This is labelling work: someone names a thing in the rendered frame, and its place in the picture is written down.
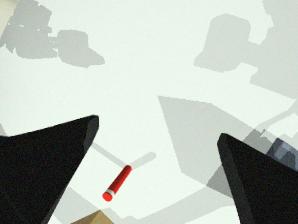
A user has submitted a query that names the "red peg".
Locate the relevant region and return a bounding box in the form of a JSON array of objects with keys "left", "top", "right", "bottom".
[{"left": 102, "top": 165, "right": 132, "bottom": 201}]

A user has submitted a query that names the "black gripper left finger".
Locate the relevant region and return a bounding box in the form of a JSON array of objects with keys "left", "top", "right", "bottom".
[{"left": 0, "top": 115, "right": 100, "bottom": 224}]

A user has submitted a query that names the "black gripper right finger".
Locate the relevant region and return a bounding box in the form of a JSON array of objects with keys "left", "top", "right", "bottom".
[{"left": 217, "top": 132, "right": 298, "bottom": 224}]

